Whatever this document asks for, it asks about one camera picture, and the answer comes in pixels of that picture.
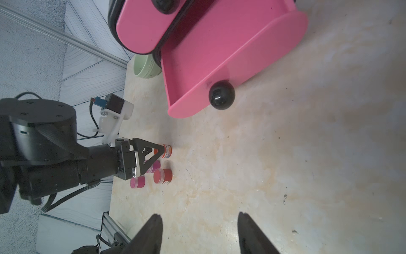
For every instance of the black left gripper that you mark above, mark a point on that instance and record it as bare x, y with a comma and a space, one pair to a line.
134, 158

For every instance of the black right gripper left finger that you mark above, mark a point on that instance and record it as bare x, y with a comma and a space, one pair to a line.
149, 239

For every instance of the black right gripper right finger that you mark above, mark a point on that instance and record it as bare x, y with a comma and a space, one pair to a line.
252, 240

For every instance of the orange paint can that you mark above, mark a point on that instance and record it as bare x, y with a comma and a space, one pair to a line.
162, 151

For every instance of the red paint can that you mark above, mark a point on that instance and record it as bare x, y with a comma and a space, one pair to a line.
162, 176

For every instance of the pink bottom drawer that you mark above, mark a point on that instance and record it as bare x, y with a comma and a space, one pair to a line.
225, 41

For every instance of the pink drawer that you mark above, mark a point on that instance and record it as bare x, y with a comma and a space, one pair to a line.
225, 41
140, 26

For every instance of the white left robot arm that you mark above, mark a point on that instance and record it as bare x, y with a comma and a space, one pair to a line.
40, 154

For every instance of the magenta paint can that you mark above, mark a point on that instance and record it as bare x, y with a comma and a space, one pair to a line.
156, 165

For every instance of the pink paint can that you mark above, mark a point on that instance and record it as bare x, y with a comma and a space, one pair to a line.
137, 182

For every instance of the pink middle drawer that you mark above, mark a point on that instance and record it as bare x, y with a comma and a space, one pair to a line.
140, 26

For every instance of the black drawer cabinet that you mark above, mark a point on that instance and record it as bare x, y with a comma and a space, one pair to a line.
190, 13

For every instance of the light green bowl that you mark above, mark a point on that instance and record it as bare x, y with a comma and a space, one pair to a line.
145, 66

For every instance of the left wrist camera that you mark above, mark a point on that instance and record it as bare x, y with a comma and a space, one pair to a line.
114, 110

